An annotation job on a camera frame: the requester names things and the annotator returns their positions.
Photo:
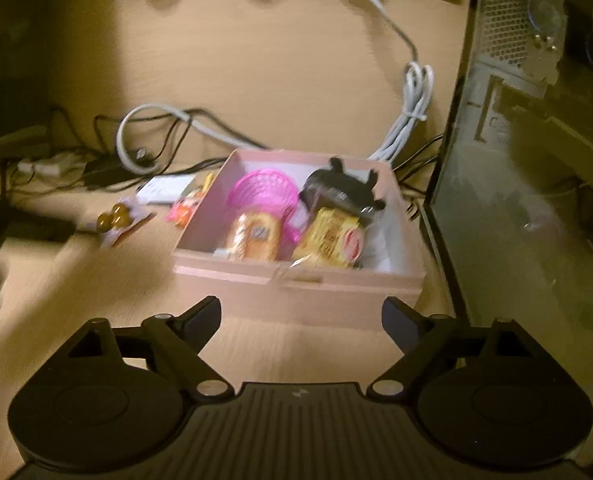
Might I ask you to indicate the black power adapter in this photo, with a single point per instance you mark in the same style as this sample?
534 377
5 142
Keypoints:
106 169

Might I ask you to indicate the white power strip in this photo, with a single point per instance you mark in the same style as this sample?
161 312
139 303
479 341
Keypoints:
46 165

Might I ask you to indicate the pink cardboard box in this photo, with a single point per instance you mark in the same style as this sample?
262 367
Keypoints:
296 305

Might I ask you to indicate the pink plastic basket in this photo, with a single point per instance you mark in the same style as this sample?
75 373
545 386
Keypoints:
264 190

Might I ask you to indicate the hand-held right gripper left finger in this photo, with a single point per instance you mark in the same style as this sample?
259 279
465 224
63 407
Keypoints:
204 317

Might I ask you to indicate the black plush toy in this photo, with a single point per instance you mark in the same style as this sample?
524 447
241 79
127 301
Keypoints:
336 187

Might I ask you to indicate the small white box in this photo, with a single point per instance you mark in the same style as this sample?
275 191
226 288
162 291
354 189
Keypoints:
164 190

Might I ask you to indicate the computer case with glass panel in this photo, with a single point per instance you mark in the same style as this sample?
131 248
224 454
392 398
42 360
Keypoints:
516 185

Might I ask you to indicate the yellow snack packet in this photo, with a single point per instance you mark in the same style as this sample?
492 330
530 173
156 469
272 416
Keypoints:
326 240

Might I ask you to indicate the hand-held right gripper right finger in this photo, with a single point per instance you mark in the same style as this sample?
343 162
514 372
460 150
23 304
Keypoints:
399 321

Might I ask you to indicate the brown balls packet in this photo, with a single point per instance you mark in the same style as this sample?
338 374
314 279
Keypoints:
116 217

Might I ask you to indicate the orange snack packet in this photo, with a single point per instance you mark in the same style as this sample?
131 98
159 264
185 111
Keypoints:
254 235

